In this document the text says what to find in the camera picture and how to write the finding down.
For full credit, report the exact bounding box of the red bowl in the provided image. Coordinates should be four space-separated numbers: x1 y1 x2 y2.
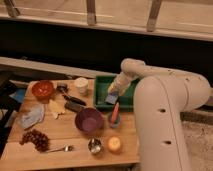
31 80 54 100

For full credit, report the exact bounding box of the small metal cup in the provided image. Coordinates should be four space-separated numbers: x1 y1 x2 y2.
88 138 102 155

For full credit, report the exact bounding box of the purple bowl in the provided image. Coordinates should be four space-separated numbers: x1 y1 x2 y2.
75 108 104 134

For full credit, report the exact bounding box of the blue cup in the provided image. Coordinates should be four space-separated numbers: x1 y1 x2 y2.
107 113 121 129

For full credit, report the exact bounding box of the grey blue cloth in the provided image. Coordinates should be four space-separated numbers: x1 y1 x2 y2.
19 104 45 129

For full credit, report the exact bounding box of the orange carrot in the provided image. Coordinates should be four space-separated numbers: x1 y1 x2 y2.
111 102 119 123

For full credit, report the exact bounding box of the black round knob object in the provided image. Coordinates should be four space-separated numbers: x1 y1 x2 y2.
57 83 68 93

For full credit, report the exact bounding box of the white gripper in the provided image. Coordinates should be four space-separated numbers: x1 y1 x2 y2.
108 72 135 96

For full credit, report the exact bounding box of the black knife handle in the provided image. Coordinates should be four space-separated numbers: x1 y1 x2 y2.
63 95 87 106

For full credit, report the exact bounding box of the green plastic tray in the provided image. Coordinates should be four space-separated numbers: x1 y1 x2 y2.
93 75 139 111

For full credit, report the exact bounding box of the yellow crumpled cloth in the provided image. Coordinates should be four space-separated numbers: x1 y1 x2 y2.
48 100 65 119

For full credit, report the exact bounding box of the white cup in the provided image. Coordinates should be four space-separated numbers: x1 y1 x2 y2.
74 77 88 95

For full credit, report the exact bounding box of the wooden board table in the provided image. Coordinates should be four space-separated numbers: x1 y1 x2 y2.
0 79 141 171

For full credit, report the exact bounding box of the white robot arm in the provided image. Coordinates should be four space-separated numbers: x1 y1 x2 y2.
109 58 211 171

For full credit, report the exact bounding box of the bunch of dark grapes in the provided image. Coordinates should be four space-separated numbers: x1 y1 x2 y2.
20 129 49 152

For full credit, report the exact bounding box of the orange fruit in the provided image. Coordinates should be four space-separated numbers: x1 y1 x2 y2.
107 137 122 153

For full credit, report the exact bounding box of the blue sponge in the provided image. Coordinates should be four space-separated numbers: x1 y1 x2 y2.
105 92 119 104

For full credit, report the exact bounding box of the black spatula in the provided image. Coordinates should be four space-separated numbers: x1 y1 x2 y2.
65 101 84 113

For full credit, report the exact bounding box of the metal spoon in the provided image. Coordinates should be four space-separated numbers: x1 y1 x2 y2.
47 145 74 153

